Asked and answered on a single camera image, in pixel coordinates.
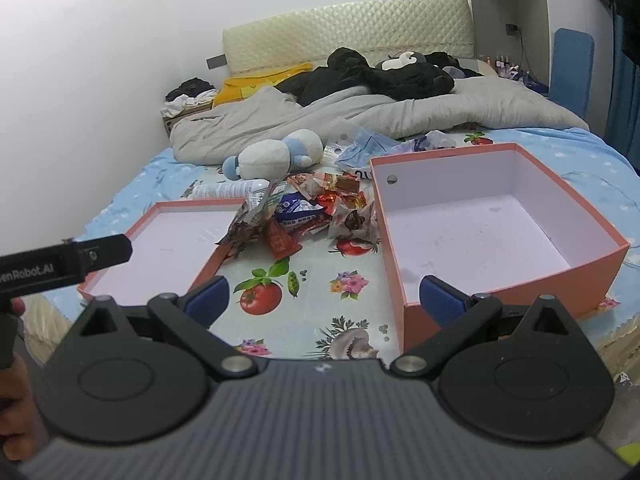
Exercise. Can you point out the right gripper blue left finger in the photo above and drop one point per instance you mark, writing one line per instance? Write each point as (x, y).
(203, 305)

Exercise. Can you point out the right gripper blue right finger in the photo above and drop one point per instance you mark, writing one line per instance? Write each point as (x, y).
(448, 306)

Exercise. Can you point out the green pickle snack packet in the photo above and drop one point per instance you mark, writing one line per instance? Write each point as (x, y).
(250, 220)

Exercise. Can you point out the orange red snack packet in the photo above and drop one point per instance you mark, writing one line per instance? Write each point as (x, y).
(281, 244)

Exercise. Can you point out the white snack packet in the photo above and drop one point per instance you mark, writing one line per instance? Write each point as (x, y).
(353, 223)

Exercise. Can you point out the blue snack bag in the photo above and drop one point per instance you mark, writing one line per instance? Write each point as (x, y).
(295, 211)

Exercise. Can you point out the shiny red foil packet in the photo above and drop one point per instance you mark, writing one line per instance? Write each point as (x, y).
(328, 200)

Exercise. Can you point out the person's left hand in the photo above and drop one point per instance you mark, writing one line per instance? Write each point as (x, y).
(18, 412)

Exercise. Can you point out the pink box lid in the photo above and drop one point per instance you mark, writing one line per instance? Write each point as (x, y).
(176, 246)

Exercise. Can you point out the pink cardboard box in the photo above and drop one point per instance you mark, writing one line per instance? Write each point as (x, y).
(489, 218)

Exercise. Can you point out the floral plastic tablecloth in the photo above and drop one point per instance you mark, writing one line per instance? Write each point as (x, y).
(299, 316)

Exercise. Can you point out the white 2088 label bag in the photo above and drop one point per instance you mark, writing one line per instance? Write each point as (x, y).
(363, 174)

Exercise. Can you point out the white blue plush toy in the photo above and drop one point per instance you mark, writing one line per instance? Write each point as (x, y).
(275, 159)

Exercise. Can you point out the red yellow snack packet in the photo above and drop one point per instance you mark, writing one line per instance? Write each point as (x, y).
(341, 183)

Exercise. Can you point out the brown meat snack packet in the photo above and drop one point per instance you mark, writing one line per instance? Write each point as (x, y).
(309, 184)

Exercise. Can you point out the light blue plastic bag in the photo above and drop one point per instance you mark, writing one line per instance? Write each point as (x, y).
(365, 146)

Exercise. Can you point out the grey quilt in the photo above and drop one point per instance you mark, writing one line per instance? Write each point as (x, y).
(209, 138)

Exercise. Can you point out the bedside clothes heap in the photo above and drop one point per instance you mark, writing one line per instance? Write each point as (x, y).
(193, 96)

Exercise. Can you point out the yellow pillow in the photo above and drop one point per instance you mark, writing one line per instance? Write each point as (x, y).
(235, 89)

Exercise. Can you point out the black clothes pile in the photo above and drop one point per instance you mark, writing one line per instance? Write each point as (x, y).
(409, 76)

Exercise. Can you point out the beige padded headboard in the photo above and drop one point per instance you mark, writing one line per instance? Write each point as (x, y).
(375, 29)

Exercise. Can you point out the blue chair back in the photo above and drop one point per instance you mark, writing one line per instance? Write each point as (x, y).
(571, 70)

